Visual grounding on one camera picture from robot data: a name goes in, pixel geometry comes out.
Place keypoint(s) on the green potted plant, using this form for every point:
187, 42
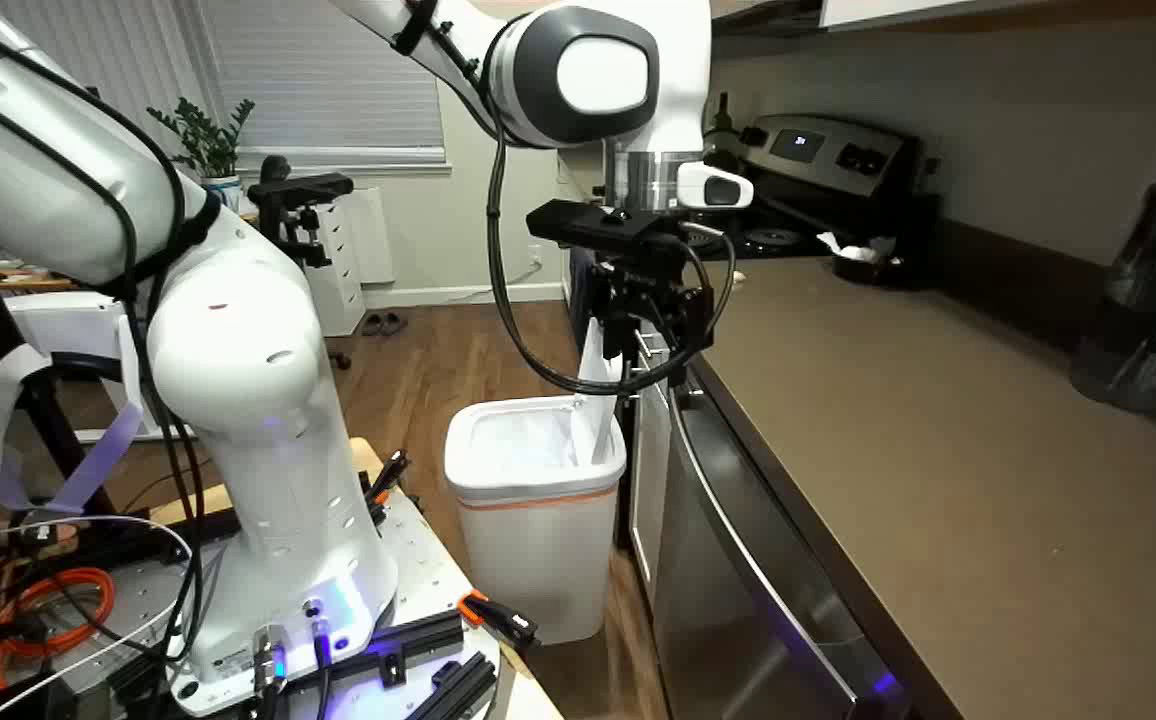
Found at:
209, 138

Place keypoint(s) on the white window blinds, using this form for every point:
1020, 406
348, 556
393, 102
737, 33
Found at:
297, 72

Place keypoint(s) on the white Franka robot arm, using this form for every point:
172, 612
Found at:
243, 344

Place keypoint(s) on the narrow white lower cabinet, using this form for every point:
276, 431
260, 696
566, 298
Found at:
645, 481

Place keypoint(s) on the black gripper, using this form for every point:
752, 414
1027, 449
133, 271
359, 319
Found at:
650, 275

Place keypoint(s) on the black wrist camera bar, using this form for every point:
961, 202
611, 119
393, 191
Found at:
590, 221

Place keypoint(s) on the white drawer unit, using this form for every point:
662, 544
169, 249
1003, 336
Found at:
335, 262

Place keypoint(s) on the black stainless stove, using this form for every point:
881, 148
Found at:
820, 164

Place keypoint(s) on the white robot mounting table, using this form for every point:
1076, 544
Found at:
438, 565

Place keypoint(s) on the black camera stand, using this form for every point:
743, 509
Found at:
285, 195

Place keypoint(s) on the white paper litter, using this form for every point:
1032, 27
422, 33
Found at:
856, 249

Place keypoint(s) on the stainless steel dishwasher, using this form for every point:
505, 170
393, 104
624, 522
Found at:
748, 587

